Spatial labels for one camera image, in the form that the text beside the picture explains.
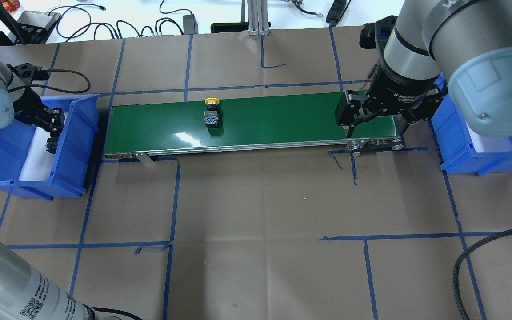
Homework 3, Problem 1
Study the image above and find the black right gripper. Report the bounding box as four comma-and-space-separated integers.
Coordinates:
334, 64, 444, 138

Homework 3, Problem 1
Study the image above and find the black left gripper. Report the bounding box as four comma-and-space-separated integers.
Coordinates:
13, 88, 65, 139

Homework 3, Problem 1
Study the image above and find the yellow push button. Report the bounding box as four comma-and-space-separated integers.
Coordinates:
204, 97, 221, 129

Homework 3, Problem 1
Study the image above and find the red push button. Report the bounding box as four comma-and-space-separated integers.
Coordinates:
45, 136, 60, 155

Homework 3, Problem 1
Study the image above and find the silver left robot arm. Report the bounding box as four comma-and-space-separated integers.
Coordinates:
0, 61, 100, 320

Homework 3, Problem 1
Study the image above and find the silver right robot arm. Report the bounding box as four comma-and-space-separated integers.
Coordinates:
335, 0, 512, 138

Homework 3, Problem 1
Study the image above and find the white foam pad left bin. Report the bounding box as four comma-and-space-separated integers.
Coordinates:
19, 127, 55, 181

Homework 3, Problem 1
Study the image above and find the white foam pad bin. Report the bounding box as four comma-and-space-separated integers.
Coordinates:
19, 127, 55, 181
466, 124, 512, 153

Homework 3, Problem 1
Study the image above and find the blue left source bin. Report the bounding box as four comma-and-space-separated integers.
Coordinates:
0, 94, 101, 201

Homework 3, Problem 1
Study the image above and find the green conveyor belt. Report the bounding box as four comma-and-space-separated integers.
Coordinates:
104, 92, 405, 162

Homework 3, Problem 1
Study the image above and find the blue right target bin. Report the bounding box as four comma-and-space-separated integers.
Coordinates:
431, 94, 512, 176

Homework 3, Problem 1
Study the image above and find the white foam pad right bin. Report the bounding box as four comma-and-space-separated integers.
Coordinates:
466, 124, 512, 153

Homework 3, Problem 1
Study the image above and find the black power adapter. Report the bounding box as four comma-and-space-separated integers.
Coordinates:
182, 14, 199, 35

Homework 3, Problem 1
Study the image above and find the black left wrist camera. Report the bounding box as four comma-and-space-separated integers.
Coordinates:
6, 63, 50, 84

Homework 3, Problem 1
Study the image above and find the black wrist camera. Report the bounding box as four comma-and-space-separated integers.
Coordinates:
6, 63, 50, 84
358, 16, 398, 49

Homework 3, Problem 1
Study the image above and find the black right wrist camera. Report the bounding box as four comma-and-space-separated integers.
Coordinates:
358, 16, 398, 49

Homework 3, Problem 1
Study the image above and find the black braided cable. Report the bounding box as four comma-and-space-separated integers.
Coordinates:
454, 221, 512, 320

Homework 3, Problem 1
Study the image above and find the aluminium frame post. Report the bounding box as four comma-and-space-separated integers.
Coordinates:
246, 0, 270, 36

